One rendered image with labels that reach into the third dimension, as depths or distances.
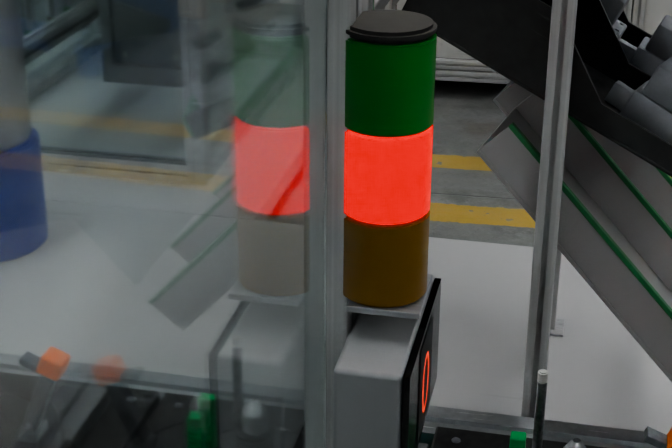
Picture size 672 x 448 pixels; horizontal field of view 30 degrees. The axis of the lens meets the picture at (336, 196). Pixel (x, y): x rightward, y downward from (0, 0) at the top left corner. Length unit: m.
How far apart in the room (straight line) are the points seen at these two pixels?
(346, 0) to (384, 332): 0.19
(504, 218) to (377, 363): 3.28
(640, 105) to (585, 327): 0.47
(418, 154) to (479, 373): 0.78
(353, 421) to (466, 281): 0.94
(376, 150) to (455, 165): 3.69
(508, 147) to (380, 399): 0.48
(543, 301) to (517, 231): 2.73
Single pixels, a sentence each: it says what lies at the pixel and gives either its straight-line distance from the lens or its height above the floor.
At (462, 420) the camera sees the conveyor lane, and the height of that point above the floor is 0.96.
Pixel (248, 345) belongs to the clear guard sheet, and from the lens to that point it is 0.55.
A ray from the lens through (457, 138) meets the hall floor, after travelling 4.60.
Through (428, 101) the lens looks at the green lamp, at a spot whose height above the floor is 1.38.
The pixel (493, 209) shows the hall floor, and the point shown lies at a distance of 4.01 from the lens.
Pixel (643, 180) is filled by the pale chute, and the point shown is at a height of 1.07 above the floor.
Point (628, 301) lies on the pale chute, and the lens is 1.15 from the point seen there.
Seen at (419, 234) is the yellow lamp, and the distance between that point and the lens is 0.68.
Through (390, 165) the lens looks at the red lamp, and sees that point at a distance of 0.66.
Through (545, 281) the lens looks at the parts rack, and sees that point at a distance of 1.12.
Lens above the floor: 1.59
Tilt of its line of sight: 23 degrees down
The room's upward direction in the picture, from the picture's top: straight up
